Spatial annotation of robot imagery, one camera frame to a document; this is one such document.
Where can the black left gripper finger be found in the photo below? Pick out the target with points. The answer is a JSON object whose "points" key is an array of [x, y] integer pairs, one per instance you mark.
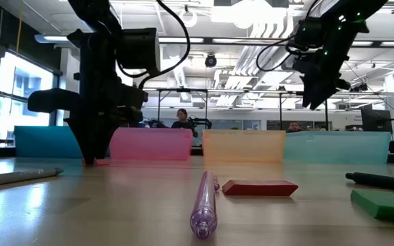
{"points": [[102, 133], [84, 136]]}

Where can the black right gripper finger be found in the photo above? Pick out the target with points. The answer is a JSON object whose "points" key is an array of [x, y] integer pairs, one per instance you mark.
{"points": [[307, 89], [323, 90]]}

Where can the pink eraser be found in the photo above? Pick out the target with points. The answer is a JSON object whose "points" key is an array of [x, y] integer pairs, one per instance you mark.
{"points": [[102, 162]]}

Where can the gray crayon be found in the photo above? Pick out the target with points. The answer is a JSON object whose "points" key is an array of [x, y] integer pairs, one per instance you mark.
{"points": [[12, 177]]}

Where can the black pen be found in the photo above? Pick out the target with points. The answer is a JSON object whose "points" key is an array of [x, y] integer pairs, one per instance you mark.
{"points": [[384, 182]]}

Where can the purple translucent pen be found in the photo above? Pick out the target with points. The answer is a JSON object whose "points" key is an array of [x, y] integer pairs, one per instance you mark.
{"points": [[204, 205]]}

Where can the green eraser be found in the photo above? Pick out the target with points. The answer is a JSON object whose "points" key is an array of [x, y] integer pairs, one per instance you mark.
{"points": [[384, 205]]}

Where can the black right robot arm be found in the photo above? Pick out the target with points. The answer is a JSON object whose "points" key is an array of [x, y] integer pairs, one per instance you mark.
{"points": [[360, 7]]}

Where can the black background robot arm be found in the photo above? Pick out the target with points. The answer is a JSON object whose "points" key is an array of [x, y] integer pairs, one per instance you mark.
{"points": [[201, 121], [157, 123]]}

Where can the black ceiling spotlight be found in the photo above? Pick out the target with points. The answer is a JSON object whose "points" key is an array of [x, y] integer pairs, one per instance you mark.
{"points": [[210, 61], [358, 87]]}

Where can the blue plastic bin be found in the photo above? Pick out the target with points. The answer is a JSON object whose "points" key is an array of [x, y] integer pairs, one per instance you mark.
{"points": [[46, 141]]}

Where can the person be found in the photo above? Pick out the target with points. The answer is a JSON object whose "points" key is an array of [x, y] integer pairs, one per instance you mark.
{"points": [[183, 126], [294, 127]]}

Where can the pink plastic bin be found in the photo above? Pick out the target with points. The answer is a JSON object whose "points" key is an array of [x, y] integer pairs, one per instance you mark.
{"points": [[152, 143]]}

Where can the mint green plastic bin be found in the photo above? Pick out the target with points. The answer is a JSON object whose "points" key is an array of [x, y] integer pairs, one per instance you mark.
{"points": [[336, 147]]}

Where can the black monitor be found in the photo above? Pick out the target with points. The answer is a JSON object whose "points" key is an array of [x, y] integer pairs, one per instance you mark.
{"points": [[376, 121]]}

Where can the large window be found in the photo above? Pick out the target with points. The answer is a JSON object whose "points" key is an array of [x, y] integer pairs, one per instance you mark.
{"points": [[12, 119]]}

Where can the orange plastic bin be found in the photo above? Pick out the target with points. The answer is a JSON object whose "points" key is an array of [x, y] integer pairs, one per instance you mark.
{"points": [[244, 145]]}

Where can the long ceiling light strip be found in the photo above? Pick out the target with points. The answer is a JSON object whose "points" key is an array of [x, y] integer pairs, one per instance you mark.
{"points": [[172, 40]]}

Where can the red eraser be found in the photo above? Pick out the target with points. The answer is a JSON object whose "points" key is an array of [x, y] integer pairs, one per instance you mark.
{"points": [[258, 188]]}

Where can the black metal gantry frame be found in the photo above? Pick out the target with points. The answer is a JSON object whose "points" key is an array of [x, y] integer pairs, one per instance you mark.
{"points": [[183, 90], [280, 112]]}

